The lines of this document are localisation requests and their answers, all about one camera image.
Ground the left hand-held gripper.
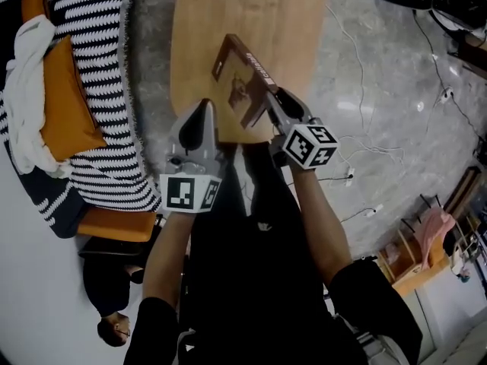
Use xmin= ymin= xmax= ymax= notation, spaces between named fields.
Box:
xmin=158 ymin=98 xmax=227 ymax=215

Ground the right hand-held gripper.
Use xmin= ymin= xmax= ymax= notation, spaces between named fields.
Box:
xmin=265 ymin=87 xmax=340 ymax=171

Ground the brown book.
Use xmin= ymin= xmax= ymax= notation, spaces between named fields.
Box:
xmin=211 ymin=33 xmax=281 ymax=129

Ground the person's right forearm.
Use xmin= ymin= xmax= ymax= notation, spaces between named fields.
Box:
xmin=291 ymin=167 xmax=354 ymax=281

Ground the person's left forearm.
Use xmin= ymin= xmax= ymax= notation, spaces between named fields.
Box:
xmin=142 ymin=211 xmax=199 ymax=304

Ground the wooden coffee table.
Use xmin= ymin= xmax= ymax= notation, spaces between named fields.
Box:
xmin=169 ymin=0 xmax=331 ymax=144

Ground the large orange cushion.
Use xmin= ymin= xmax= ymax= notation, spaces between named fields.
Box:
xmin=40 ymin=34 xmax=108 ymax=163

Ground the person's black clothing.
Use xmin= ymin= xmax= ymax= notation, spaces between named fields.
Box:
xmin=123 ymin=142 xmax=424 ymax=365

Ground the white fluffy blanket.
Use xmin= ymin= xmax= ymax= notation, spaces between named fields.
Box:
xmin=2 ymin=13 xmax=73 ymax=178

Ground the pink cloth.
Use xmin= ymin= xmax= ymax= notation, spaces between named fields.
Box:
xmin=413 ymin=207 xmax=457 ymax=271

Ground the wooden shelf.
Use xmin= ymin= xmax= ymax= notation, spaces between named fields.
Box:
xmin=376 ymin=165 xmax=487 ymax=298

